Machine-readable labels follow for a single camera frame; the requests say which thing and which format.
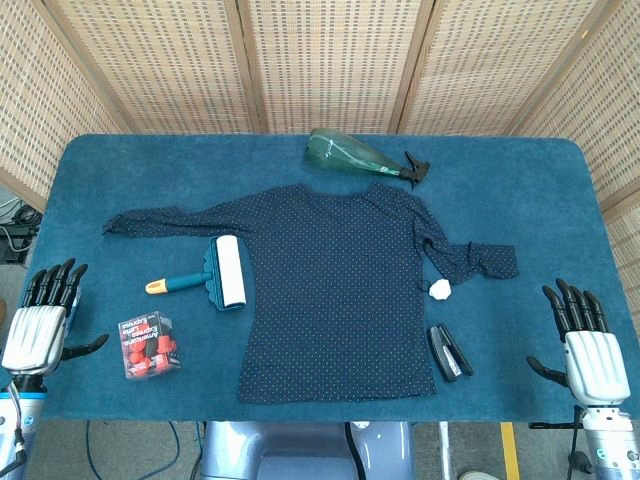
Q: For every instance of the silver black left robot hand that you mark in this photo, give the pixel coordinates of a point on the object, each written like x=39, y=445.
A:
x=37, y=330

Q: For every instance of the small white pendant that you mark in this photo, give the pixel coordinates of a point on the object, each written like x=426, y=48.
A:
x=440, y=290

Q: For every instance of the white metal leg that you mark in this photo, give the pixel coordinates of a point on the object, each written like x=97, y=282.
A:
x=446, y=450

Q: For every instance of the blue plush table cloth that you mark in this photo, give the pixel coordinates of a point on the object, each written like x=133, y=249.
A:
x=150, y=170

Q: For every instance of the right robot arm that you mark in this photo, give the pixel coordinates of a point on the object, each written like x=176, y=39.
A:
x=612, y=440

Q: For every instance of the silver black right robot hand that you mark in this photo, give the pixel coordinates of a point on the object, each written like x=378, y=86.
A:
x=595, y=360

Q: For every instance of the black equipment on floor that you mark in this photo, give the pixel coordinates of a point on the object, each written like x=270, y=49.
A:
x=20, y=225

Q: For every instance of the black stapler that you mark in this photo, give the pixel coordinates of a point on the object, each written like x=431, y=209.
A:
x=450, y=355

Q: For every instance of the navy polka dot shirt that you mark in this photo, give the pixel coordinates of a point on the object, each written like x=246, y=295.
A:
x=335, y=290

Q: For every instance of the white shoe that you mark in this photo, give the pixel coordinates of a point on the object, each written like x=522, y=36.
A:
x=477, y=475

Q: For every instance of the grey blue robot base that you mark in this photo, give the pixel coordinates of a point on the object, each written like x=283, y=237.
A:
x=300, y=450

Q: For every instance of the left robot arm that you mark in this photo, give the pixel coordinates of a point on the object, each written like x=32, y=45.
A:
x=30, y=415

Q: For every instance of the green plastic spray bottle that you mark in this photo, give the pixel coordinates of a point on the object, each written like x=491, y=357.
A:
x=345, y=152

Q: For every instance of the woven bamboo folding screen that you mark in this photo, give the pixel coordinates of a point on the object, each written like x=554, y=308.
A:
x=330, y=60

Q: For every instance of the clear box with red items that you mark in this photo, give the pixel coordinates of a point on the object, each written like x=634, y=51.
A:
x=150, y=350

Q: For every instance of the teal lint roller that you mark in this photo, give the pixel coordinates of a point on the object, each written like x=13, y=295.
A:
x=227, y=270

